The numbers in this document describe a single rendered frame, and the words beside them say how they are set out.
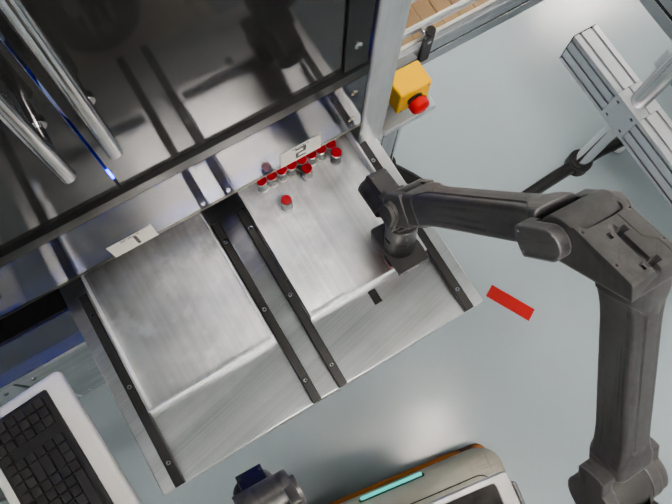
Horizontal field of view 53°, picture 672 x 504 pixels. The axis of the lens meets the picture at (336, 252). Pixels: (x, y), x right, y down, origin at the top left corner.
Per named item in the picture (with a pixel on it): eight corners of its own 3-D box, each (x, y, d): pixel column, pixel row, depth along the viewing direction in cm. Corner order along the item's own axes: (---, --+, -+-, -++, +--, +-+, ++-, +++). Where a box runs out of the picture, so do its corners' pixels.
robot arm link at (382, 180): (394, 217, 105) (438, 195, 108) (355, 162, 109) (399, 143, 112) (381, 252, 116) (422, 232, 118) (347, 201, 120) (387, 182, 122)
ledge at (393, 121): (349, 85, 145) (350, 80, 143) (400, 58, 147) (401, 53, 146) (384, 136, 142) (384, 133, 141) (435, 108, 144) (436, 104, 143)
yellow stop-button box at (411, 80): (377, 86, 135) (380, 67, 128) (407, 70, 136) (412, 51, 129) (397, 116, 133) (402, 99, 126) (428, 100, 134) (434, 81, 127)
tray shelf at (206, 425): (53, 274, 133) (49, 271, 131) (356, 111, 144) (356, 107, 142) (165, 495, 123) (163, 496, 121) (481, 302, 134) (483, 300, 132)
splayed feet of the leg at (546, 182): (500, 200, 231) (512, 186, 218) (616, 132, 239) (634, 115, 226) (513, 219, 230) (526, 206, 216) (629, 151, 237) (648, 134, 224)
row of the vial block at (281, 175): (255, 186, 136) (253, 178, 132) (332, 145, 139) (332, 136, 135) (261, 195, 136) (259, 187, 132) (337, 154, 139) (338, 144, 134)
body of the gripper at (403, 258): (399, 217, 127) (401, 200, 120) (429, 261, 123) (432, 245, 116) (369, 234, 126) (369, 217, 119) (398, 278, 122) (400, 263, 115)
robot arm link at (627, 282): (632, 267, 63) (706, 224, 66) (529, 212, 73) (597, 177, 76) (612, 542, 87) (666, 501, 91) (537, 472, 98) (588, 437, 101)
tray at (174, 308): (72, 259, 132) (66, 254, 128) (191, 195, 136) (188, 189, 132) (152, 412, 125) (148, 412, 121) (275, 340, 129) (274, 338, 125)
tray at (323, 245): (226, 176, 137) (224, 170, 134) (336, 118, 141) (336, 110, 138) (311, 319, 130) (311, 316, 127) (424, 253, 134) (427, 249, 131)
